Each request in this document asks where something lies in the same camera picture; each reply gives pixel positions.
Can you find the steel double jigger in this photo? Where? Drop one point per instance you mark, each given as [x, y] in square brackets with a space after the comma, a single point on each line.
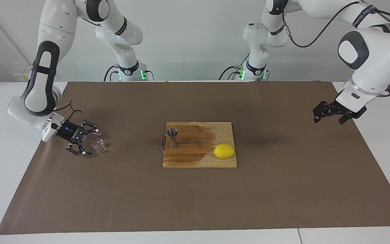
[173, 135]

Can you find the yellow lemon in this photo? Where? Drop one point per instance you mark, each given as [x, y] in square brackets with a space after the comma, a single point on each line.
[224, 151]

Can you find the white wall socket box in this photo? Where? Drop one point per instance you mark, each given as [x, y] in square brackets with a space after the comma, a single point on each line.
[22, 76]

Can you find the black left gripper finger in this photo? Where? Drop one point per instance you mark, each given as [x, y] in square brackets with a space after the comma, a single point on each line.
[318, 113]
[326, 105]

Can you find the small clear glass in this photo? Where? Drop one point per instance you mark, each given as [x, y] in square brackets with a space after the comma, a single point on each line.
[99, 146]

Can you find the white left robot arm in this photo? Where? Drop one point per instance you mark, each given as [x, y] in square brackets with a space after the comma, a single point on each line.
[371, 67]

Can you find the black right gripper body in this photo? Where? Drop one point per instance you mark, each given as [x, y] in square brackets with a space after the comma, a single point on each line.
[68, 132]

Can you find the wooden cutting board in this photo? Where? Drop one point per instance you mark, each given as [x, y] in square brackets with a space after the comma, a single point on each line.
[198, 156]

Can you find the brown paper table mat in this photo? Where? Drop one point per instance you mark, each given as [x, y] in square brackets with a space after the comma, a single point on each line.
[181, 200]

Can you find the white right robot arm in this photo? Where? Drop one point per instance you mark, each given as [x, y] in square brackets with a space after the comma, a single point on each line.
[42, 88]

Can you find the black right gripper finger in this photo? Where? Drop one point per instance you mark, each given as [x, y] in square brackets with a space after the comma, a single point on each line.
[76, 150]
[88, 127]

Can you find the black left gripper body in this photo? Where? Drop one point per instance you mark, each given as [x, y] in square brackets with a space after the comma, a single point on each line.
[354, 114]

